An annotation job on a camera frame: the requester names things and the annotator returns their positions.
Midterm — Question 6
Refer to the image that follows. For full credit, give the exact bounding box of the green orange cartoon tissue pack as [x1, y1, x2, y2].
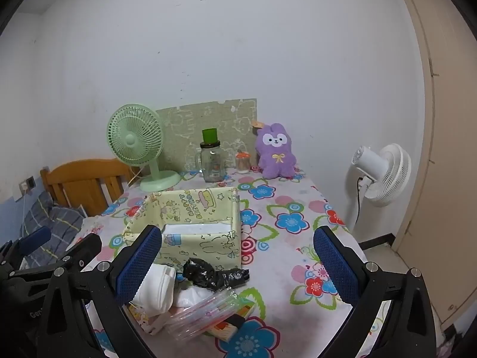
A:
[209, 294, 256, 342]

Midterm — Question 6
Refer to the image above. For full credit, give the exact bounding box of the white standing fan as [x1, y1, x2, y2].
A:
[345, 143, 412, 232]

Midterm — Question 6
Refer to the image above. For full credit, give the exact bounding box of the white cloth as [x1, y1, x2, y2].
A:
[132, 263, 176, 316]

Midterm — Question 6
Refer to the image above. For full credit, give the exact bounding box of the yellow cartoon tissue pack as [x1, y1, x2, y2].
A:
[125, 303, 150, 329]

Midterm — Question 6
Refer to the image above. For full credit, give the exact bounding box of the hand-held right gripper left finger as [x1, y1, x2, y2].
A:
[35, 225, 163, 358]

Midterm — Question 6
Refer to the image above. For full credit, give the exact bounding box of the glass jar with green lid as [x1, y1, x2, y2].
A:
[194, 128, 227, 183]

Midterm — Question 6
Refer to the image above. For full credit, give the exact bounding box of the purple plush bunny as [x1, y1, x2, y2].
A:
[251, 120, 298, 180]

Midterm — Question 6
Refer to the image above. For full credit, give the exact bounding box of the beige wooden door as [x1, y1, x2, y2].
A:
[391, 0, 477, 327]

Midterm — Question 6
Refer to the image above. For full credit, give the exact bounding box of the green cartoon wall board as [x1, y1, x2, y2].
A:
[156, 99, 258, 172]

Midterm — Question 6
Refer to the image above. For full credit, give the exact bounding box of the grey plaid bedding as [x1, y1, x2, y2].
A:
[20, 194, 88, 269]

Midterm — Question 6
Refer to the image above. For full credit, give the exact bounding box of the black plastic bag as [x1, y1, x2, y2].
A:
[182, 258, 251, 291]

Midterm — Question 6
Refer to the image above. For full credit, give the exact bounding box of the green desk fan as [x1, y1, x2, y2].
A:
[106, 104, 182, 193]

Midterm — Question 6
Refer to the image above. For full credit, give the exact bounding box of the white plastic bag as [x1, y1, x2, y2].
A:
[173, 285, 214, 308]

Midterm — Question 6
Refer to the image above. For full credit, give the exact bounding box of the small jar with orange lid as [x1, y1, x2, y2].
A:
[236, 150, 251, 174]

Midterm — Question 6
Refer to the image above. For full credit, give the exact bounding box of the cartoon print storage box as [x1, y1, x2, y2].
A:
[123, 186, 243, 269]

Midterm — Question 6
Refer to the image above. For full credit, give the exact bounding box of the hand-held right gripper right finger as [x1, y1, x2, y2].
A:
[313, 226, 437, 358]

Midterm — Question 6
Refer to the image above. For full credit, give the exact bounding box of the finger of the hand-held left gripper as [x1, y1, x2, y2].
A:
[7, 233, 103, 282]
[0, 226, 52, 269]

